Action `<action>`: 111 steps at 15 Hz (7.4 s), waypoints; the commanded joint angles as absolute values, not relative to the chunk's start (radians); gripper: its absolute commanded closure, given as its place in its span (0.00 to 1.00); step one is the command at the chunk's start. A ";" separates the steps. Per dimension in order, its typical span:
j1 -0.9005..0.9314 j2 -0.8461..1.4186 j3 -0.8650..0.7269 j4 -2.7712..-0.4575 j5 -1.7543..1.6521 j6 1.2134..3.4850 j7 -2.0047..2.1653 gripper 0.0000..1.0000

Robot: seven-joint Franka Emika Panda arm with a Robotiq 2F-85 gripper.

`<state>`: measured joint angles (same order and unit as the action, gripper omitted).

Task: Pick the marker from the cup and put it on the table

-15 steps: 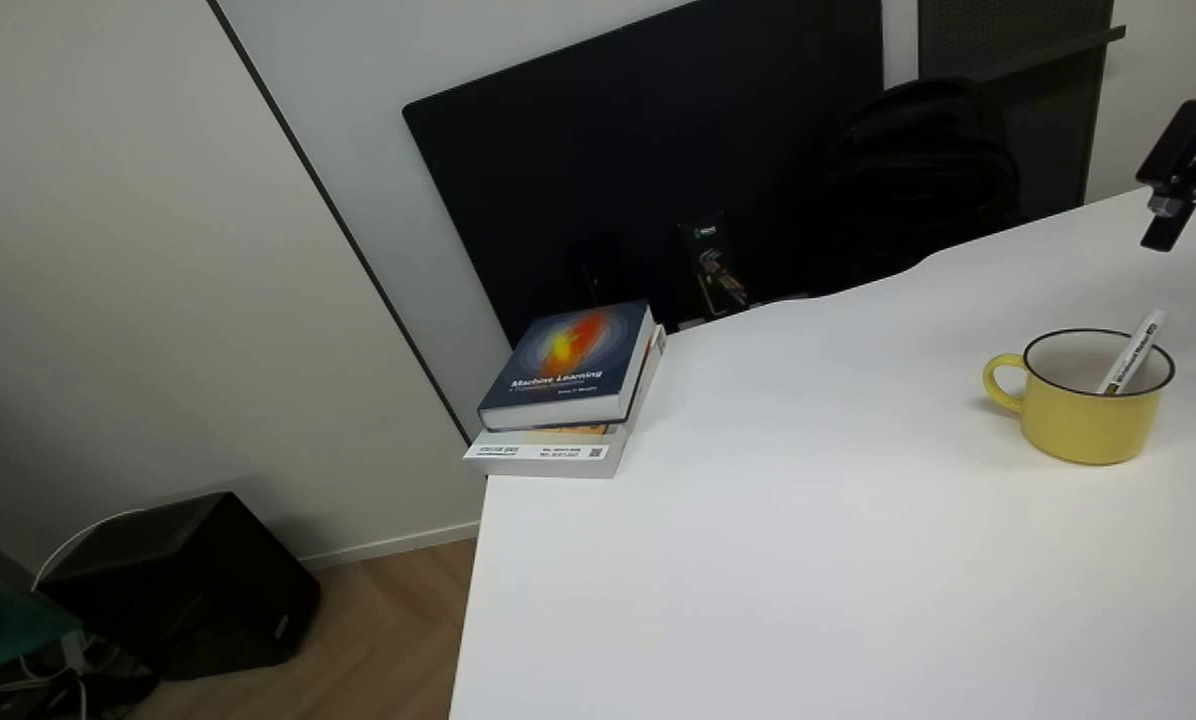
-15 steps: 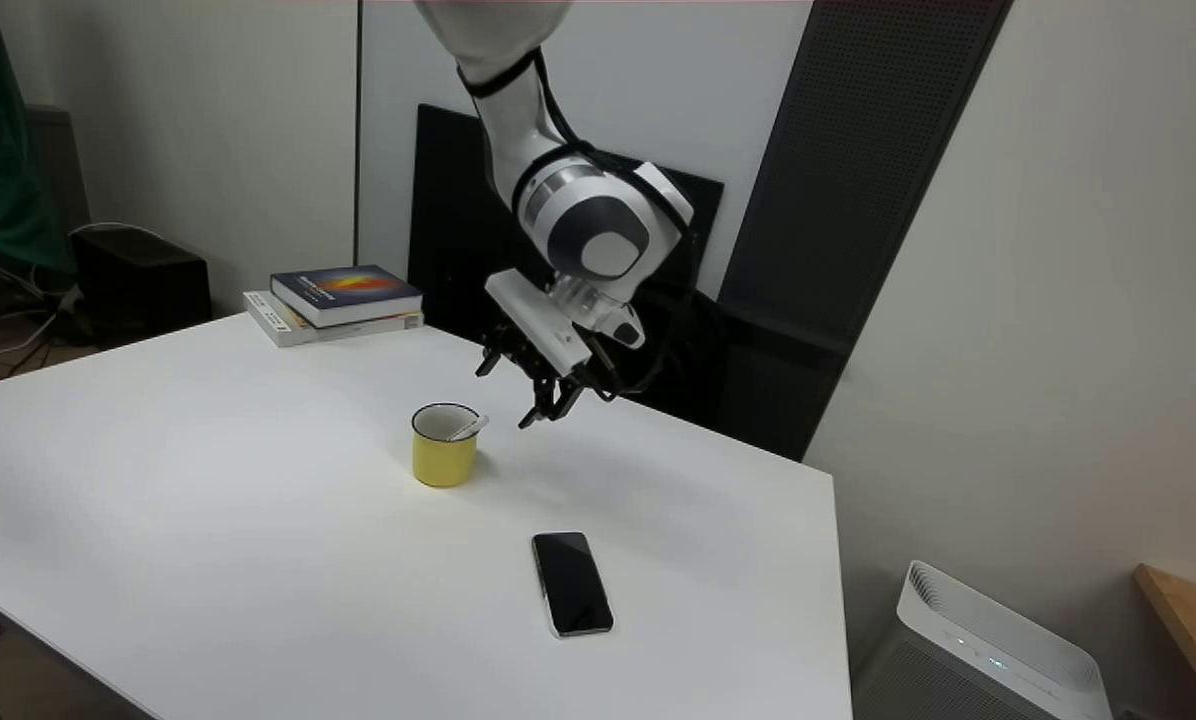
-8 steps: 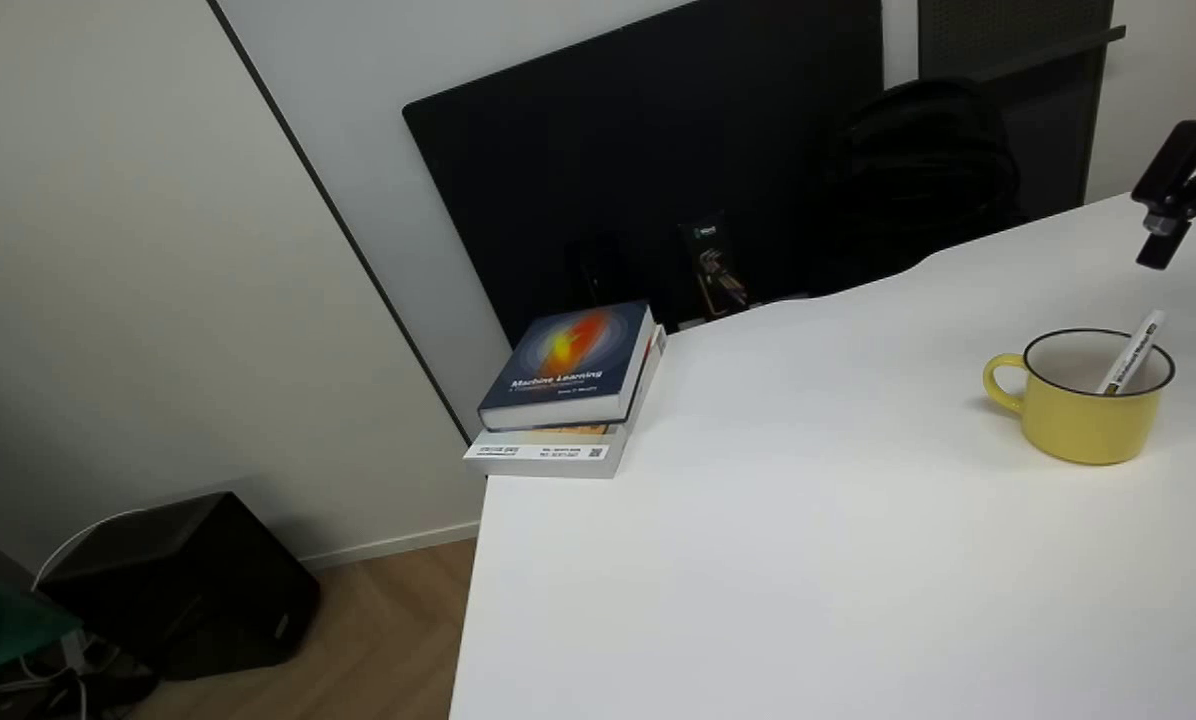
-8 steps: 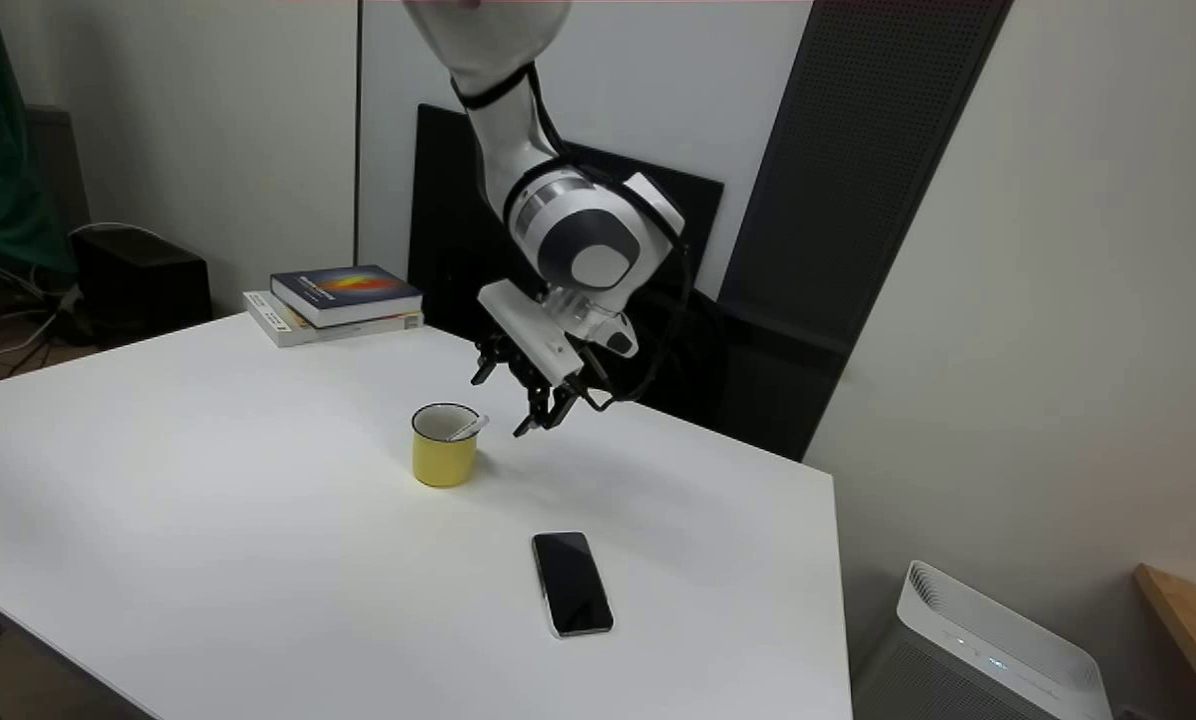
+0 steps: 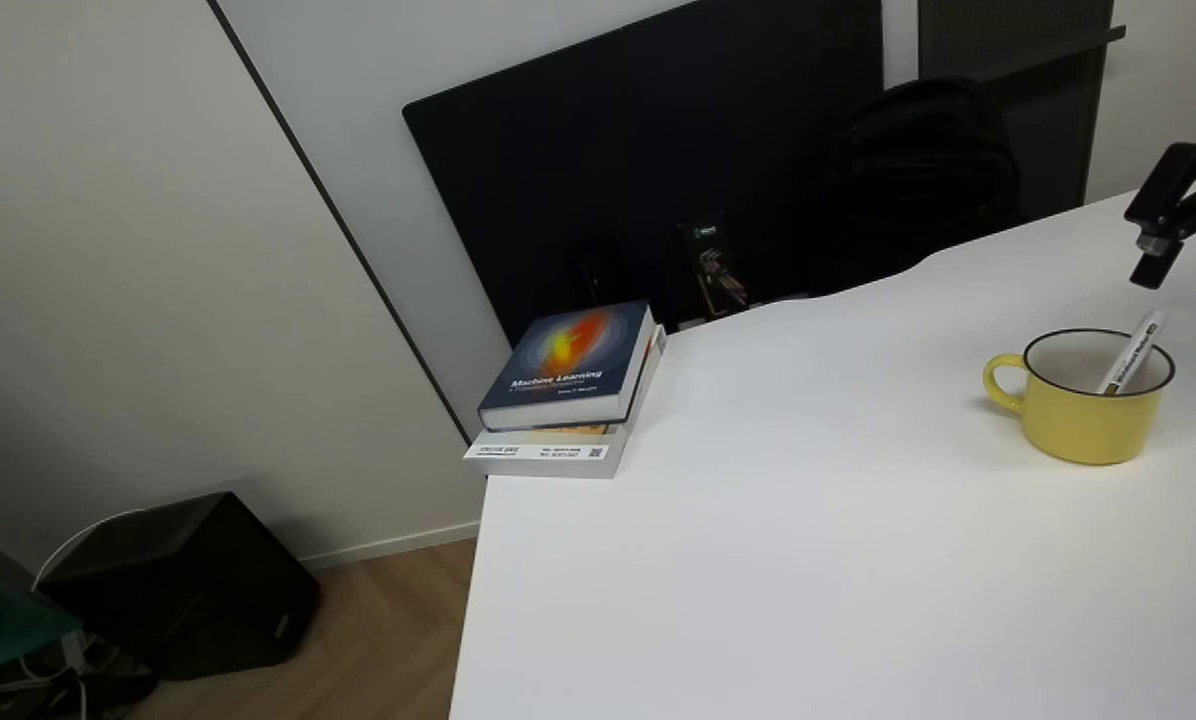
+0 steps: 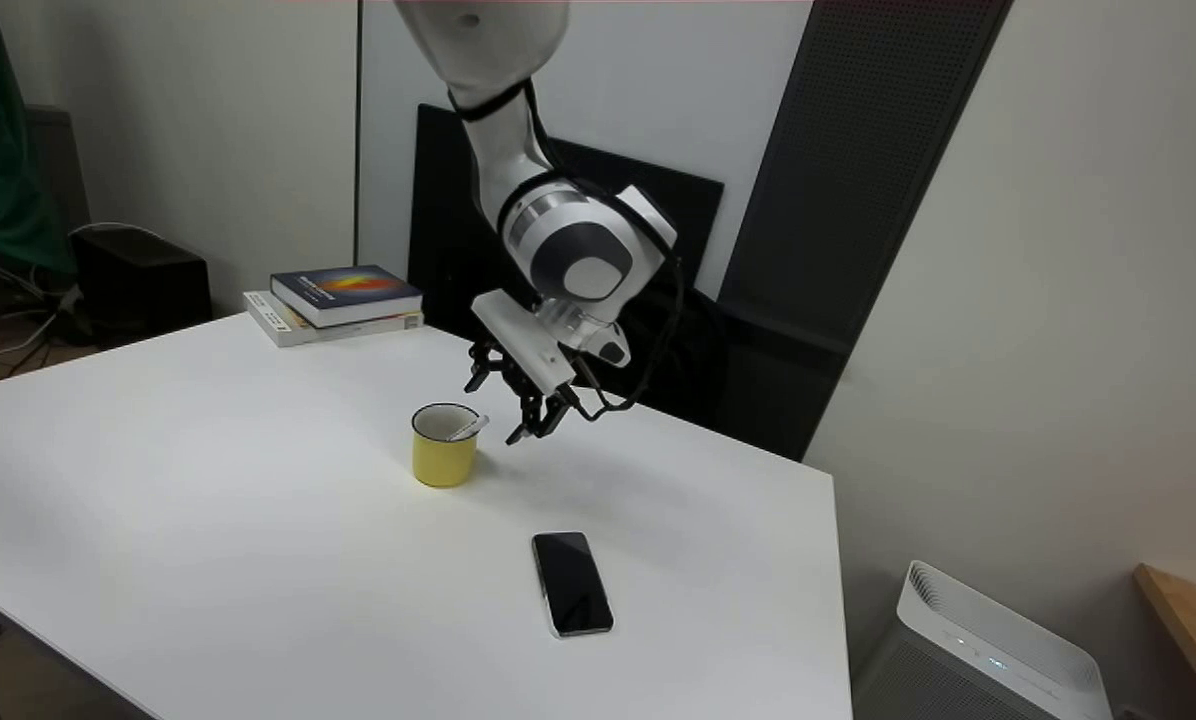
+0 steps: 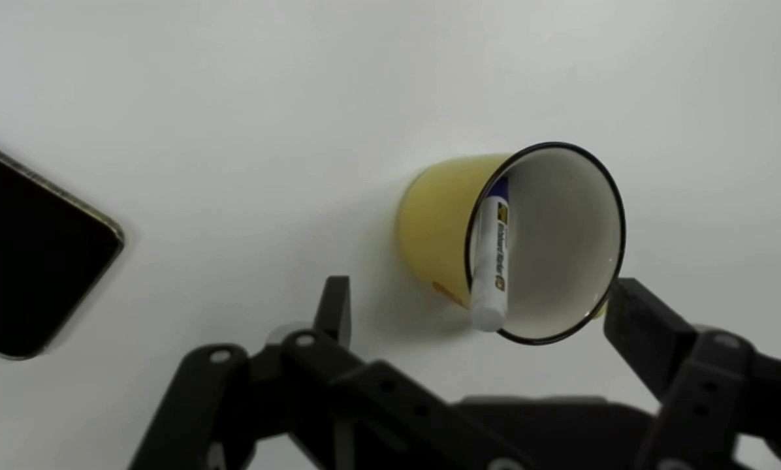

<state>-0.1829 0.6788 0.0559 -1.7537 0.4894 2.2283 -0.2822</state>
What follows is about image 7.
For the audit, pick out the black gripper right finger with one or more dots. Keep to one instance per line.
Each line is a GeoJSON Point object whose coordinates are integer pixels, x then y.
{"type": "Point", "coordinates": [719, 393]}

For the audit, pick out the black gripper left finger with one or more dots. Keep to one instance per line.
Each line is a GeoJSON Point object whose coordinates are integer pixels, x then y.
{"type": "Point", "coordinates": [259, 408]}

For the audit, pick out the white marker with blue cap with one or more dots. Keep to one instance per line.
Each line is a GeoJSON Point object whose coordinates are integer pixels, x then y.
{"type": "Point", "coordinates": [493, 261]}

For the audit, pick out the yellow enamel cup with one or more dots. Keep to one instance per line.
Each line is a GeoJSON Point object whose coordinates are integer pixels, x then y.
{"type": "Point", "coordinates": [438, 224]}

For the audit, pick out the black smartphone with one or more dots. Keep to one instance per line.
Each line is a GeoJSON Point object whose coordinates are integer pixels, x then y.
{"type": "Point", "coordinates": [25, 250]}

